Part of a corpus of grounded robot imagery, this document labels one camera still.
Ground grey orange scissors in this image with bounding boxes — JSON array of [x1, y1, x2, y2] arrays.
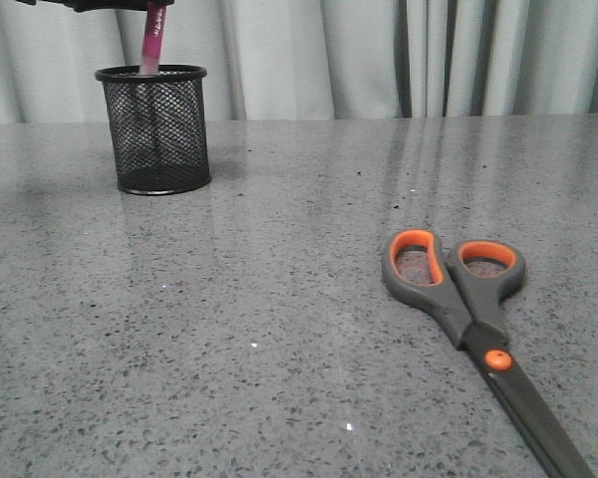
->
[[382, 229, 593, 477]]

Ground pink pen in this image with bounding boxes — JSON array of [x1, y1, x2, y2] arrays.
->
[[139, 1, 166, 76]]

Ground grey curtain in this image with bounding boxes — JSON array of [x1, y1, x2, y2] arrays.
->
[[0, 1, 598, 123]]

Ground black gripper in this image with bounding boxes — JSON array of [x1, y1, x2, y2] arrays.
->
[[43, 0, 173, 13]]

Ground black mesh pen holder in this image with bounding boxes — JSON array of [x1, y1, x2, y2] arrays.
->
[[95, 65, 211, 195]]

